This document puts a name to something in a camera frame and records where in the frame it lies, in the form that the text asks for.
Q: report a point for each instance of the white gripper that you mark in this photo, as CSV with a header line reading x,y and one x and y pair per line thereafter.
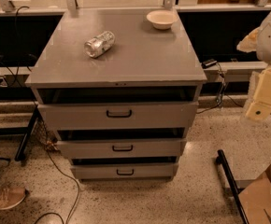
x,y
260,108

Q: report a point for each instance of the grey drawer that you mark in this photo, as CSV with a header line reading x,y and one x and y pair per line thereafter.
x,y
127,148
142,170
118,116

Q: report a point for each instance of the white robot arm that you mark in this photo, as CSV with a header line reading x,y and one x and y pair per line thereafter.
x,y
263,53

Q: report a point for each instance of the grey drawer cabinet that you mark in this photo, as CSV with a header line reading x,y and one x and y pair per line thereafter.
x,y
144,65

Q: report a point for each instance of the grey top drawer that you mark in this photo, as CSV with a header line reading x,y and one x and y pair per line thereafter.
x,y
118,116

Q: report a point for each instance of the grey bottom drawer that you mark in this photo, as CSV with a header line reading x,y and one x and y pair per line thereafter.
x,y
142,170

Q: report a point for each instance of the small black device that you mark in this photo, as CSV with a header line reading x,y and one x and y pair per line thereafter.
x,y
208,63

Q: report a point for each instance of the white paper bowl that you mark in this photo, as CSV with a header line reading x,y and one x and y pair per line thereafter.
x,y
162,19

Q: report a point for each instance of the cardboard box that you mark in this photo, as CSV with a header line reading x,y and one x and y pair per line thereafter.
x,y
256,199

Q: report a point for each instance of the crushed silver can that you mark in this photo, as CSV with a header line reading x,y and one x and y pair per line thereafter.
x,y
99,44

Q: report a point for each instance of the black table leg left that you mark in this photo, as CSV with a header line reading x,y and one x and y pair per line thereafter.
x,y
24,132

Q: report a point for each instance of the tan sneaker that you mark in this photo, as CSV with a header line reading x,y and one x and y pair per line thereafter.
x,y
11,197

